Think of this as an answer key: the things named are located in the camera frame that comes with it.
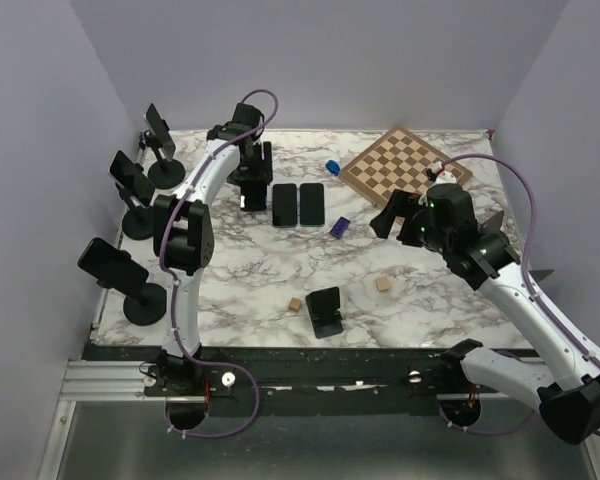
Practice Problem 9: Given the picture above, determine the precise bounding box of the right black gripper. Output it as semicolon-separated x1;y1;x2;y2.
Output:
370;187;452;255

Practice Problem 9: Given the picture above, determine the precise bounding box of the black phone blue edge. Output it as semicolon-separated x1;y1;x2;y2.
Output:
299;183;325;227

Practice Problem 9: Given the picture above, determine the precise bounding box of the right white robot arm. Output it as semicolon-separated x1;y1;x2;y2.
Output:
370;184;600;445

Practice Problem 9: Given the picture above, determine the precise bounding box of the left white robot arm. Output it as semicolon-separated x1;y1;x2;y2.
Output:
153;101;273;395

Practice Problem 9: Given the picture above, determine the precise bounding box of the black folding phone stand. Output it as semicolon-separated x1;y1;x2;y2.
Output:
305;287;343;339

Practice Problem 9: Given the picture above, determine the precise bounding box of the wooden chessboard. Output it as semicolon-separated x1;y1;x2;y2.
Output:
339;126;448;207

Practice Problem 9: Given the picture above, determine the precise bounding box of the purple lego brick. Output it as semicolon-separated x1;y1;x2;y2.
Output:
329;217;351;239

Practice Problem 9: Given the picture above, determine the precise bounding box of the blue plastic cap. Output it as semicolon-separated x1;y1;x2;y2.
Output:
325;160;341;176

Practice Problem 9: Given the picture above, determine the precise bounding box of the light wooden cube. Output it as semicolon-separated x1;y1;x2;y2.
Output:
375;276;391;292

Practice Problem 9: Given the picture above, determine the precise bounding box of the brown wooden cube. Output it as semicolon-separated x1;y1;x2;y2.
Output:
289;298;301;312

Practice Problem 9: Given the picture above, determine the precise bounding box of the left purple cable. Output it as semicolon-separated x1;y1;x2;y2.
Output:
157;89;281;441

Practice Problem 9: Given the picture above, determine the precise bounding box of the purple cable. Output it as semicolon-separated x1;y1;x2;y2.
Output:
429;153;600;441
157;89;281;441

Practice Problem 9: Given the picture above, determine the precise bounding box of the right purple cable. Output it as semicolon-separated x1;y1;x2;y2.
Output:
429;153;600;441

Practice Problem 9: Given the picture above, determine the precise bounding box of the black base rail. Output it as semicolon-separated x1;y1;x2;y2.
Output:
83;344;487;425

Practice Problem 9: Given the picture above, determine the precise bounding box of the aluminium extrusion rail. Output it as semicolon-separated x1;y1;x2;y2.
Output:
60;357;553;404

